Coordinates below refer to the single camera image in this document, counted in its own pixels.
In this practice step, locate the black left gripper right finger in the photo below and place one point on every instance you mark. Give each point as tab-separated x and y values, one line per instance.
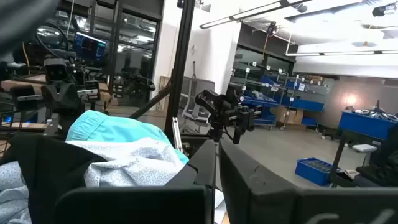
280	205

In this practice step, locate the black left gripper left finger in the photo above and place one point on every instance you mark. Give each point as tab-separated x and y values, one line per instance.
140	205

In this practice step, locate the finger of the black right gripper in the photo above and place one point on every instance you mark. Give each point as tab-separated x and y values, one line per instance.
237	135

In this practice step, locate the teal cloths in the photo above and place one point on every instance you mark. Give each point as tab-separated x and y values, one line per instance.
112	127

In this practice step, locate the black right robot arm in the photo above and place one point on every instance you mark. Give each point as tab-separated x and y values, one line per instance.
217	105

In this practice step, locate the metal shelf rack blue bins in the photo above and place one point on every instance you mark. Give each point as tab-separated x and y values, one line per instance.
264	96

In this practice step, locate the light blue patterned cloth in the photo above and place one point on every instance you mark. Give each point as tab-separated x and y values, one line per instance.
133	165

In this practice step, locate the brown cardboard box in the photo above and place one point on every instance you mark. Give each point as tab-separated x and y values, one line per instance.
289	115

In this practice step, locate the small blue plastic bin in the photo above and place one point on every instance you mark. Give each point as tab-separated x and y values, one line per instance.
312	172

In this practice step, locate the black cloth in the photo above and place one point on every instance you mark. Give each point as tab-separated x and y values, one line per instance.
53	168

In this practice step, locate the long ceiling light bar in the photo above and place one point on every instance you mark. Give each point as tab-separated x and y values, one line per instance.
248	12
342	53

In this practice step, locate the blue display screen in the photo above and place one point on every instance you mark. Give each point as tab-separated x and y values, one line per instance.
90	46

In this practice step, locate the black aluminium table frame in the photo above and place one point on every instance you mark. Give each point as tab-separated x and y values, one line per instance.
180	62

